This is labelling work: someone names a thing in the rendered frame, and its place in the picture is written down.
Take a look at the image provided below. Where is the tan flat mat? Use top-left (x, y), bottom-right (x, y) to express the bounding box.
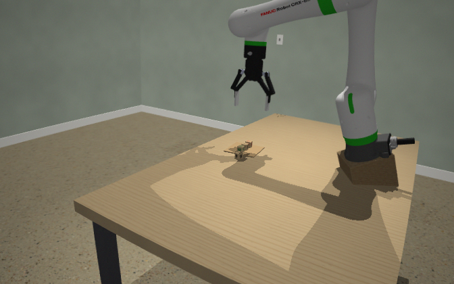
top-left (224, 142), bottom-right (264, 158)

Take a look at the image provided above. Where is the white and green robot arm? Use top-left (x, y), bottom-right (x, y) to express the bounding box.
top-left (228, 0), bottom-right (415, 162)

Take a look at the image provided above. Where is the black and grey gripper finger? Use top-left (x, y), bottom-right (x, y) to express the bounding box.
top-left (253, 72), bottom-right (275, 111)
top-left (231, 69), bottom-right (251, 106)

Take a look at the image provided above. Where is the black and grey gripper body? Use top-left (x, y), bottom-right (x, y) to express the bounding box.
top-left (244, 59), bottom-right (263, 81)

